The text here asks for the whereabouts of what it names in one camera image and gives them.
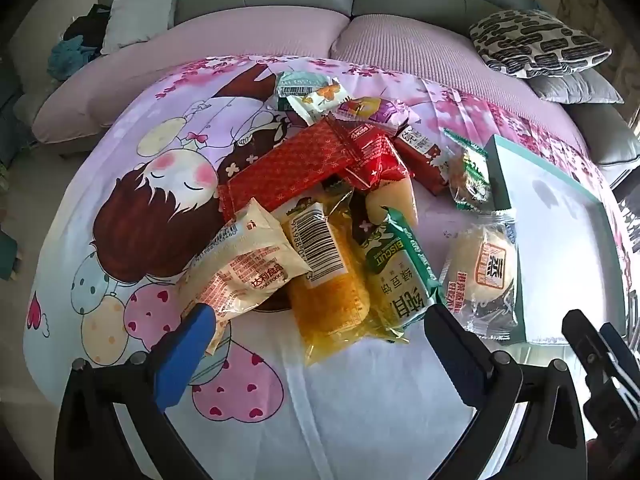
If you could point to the pale blue pillow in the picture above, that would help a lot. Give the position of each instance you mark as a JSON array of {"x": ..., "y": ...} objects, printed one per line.
[{"x": 137, "y": 15}]

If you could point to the purple and pink snack packet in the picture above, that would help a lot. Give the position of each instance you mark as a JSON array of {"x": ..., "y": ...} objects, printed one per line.
[{"x": 375, "y": 110}]

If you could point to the green biscuit packet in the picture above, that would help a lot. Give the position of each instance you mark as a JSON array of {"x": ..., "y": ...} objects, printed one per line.
[{"x": 400, "y": 280}]

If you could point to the black and white patterned pillow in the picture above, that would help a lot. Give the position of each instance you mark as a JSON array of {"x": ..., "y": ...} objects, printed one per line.
[{"x": 540, "y": 42}]

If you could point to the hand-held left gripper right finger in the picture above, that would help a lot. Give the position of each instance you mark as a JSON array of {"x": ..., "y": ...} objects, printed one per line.
[{"x": 450, "y": 342}]

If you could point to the clear packet with round bun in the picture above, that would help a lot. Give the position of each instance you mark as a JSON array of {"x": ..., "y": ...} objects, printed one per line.
[{"x": 482, "y": 270}]

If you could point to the dark clothes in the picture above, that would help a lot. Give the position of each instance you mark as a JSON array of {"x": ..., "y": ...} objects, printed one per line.
[{"x": 92, "y": 25}]

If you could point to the printed cartoon blanket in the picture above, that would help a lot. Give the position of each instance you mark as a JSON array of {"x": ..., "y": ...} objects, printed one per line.
[{"x": 125, "y": 160}]

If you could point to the white tray with teal rim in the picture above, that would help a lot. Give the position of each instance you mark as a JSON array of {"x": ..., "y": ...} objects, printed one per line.
[{"x": 560, "y": 240}]

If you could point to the yellow cake packet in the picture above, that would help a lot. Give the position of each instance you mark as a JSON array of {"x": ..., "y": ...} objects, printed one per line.
[{"x": 330, "y": 290}]

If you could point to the teal cloth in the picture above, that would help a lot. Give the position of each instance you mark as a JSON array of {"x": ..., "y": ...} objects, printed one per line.
[{"x": 70, "y": 57}]

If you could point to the white packet with orange print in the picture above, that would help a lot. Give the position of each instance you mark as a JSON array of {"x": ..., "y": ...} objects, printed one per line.
[{"x": 325, "y": 100}]

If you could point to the large red patterned packet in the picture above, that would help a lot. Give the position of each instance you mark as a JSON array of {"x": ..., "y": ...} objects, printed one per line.
[{"x": 290, "y": 165}]

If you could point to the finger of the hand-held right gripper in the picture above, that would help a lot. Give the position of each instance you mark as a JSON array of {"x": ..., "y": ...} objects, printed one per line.
[
  {"x": 582, "y": 340},
  {"x": 620, "y": 347}
]

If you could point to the pink sofa cover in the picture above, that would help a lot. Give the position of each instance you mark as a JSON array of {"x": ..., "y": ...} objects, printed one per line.
[{"x": 200, "y": 45}]

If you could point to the pale yellow jelly cup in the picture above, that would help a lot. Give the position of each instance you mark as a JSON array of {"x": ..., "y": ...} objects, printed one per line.
[{"x": 395, "y": 200}]

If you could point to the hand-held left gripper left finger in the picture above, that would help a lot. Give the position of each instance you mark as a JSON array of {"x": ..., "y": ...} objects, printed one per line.
[{"x": 186, "y": 355}]

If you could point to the teal striped snack packet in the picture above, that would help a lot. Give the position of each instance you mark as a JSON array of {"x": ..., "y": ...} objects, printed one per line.
[{"x": 295, "y": 85}]

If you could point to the cream bread packet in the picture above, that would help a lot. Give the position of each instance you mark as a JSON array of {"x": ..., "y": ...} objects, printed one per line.
[{"x": 245, "y": 270}]

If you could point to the green-edged clear cookie packet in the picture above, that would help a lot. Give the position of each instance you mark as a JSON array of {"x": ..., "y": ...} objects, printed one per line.
[{"x": 470, "y": 180}]

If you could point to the small red bread packet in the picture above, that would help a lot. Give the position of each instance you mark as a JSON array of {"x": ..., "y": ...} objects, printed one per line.
[{"x": 380, "y": 160}]

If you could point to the grey pillow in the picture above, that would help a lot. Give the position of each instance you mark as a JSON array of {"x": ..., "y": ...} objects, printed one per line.
[{"x": 575, "y": 87}]

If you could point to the dark red biscuit packet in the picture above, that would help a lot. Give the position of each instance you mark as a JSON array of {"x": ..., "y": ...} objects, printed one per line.
[{"x": 425, "y": 165}]

